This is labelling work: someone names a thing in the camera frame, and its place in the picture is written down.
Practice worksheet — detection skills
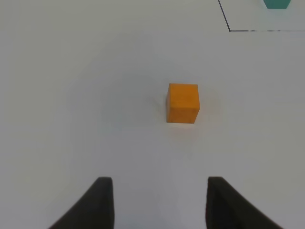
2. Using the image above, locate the teal template cube block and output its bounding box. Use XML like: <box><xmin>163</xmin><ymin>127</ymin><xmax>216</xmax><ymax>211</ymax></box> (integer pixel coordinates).
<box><xmin>264</xmin><ymin>0</ymin><xmax>291</xmax><ymax>10</ymax></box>

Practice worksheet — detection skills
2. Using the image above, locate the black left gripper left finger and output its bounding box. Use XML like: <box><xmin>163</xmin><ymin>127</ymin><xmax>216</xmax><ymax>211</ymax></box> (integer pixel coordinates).
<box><xmin>50</xmin><ymin>177</ymin><xmax>115</xmax><ymax>229</ymax></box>

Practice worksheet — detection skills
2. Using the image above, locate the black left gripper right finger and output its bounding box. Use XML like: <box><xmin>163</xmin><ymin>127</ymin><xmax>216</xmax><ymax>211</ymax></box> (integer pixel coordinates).
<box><xmin>206</xmin><ymin>177</ymin><xmax>281</xmax><ymax>229</ymax></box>

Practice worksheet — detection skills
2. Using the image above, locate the orange cube block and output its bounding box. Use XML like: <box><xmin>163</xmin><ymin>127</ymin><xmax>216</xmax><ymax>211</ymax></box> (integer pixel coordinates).
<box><xmin>166</xmin><ymin>83</ymin><xmax>200</xmax><ymax>124</ymax></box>

